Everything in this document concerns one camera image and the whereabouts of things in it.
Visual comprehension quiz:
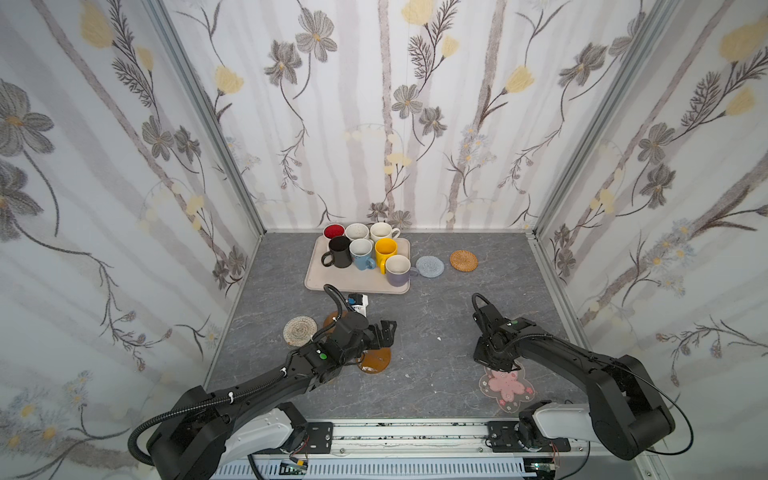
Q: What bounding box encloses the glossy brown round coaster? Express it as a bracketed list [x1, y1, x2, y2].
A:
[357, 348, 392, 374]

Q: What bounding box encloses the pink flower silicone coaster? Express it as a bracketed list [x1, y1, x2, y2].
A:
[479, 367, 536, 414]

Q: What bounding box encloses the blue woven round coaster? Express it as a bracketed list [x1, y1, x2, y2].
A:
[415, 256, 445, 278]

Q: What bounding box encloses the rattan woven round coaster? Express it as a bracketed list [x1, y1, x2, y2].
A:
[449, 250, 479, 273]

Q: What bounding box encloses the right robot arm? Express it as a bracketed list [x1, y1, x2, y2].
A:
[471, 293, 676, 460]

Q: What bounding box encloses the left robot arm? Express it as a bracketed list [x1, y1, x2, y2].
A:
[127, 311, 397, 479]

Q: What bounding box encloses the plain round wooden coaster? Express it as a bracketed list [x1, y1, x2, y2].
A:
[323, 311, 337, 330]

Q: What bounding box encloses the white patterned round coaster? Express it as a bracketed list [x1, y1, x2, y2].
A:
[282, 316, 318, 347]

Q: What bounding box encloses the beige serving tray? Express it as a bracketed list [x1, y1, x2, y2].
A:
[304, 235, 411, 295]

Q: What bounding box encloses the purple mug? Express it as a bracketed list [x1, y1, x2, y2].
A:
[385, 254, 419, 288]

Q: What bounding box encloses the light blue mug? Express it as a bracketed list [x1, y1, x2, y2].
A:
[349, 238, 377, 271]

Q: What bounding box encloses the yellow mug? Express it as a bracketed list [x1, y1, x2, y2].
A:
[374, 238, 398, 274]

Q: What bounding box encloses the black mug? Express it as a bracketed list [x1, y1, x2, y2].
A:
[321, 235, 353, 269]

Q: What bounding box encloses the white mug back middle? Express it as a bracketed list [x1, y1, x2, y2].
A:
[344, 223, 370, 241]

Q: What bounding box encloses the red interior mug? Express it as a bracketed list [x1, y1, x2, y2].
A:
[323, 223, 345, 240]

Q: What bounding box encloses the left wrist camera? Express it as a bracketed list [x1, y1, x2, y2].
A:
[347, 293, 369, 317]

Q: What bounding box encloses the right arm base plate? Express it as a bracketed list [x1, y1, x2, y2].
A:
[485, 421, 571, 453]

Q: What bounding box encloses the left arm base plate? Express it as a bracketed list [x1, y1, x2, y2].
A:
[257, 422, 334, 456]

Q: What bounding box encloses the white mug with handle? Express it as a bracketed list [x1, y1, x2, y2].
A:
[369, 222, 401, 243]

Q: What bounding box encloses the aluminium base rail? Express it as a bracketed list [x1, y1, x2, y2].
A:
[161, 418, 652, 460]

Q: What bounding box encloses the white cable duct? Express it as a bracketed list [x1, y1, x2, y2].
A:
[209, 458, 529, 480]

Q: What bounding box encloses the right corner aluminium post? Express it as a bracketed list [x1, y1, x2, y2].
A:
[532, 1, 679, 240]

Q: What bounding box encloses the corner aluminium post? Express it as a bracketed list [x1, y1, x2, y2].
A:
[142, 0, 267, 239]
[532, 1, 679, 240]

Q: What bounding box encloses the left corner aluminium post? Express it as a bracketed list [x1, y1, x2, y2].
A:
[142, 0, 267, 239]

